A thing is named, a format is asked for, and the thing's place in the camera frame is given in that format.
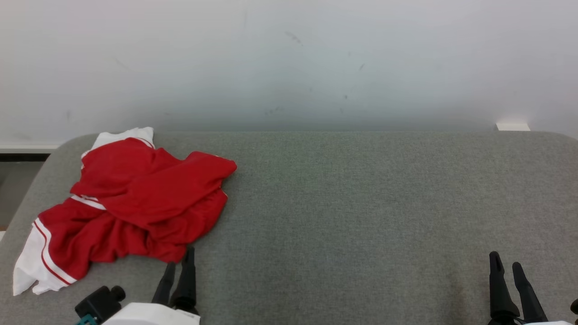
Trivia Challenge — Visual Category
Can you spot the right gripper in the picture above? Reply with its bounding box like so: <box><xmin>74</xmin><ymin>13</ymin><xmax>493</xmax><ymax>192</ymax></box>
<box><xmin>488</xmin><ymin>251</ymin><xmax>572</xmax><ymax>325</ymax></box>

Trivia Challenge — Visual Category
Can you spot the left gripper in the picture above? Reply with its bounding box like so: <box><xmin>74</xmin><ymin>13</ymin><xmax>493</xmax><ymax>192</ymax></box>
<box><xmin>102</xmin><ymin>246</ymin><xmax>201</xmax><ymax>325</ymax></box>

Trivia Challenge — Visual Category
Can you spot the red basketball jersey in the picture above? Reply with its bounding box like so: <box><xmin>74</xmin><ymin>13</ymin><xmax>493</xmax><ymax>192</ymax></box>
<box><xmin>13</xmin><ymin>127</ymin><xmax>229</xmax><ymax>297</ymax></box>

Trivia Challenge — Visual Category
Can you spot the white wall baseboard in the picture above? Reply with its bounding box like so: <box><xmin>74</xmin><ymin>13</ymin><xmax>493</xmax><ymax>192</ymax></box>
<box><xmin>0</xmin><ymin>143</ymin><xmax>62</xmax><ymax>154</ymax></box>

